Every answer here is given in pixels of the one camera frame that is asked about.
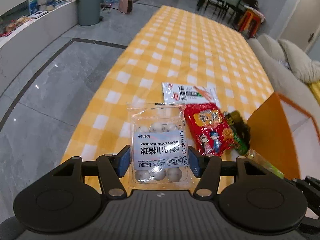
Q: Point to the light green snack packet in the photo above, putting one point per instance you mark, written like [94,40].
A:
[259,159]

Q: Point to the orange white cardboard box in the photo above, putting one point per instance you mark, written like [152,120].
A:
[287,136]

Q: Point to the red snack bag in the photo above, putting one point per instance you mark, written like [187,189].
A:
[209,128]

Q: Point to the grey trash bin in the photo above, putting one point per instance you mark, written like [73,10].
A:
[88,12]

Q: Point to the white spicy strip packet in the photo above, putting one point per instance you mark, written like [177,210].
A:
[187,94]

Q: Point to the pink space heater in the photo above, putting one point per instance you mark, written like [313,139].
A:
[125,6]

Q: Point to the dark green snack packet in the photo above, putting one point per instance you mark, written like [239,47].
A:
[241,131]

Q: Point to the beige cushion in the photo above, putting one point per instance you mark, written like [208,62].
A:
[304,68]

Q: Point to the beige sofa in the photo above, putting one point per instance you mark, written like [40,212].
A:
[273,59]

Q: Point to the clear hawthorn ball package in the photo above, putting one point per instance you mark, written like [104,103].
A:
[159,157]

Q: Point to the yellow checkered tablecloth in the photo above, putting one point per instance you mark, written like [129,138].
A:
[175,47]

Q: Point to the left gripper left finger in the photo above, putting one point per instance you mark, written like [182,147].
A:
[122,161]

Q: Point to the orange stool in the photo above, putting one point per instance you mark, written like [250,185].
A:
[251,21]

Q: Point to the yellow cushion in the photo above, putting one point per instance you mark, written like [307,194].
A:
[315,89]

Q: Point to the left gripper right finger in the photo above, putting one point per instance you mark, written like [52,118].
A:
[197,162]

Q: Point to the white tv cabinet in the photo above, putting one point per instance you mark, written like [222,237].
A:
[23,44]

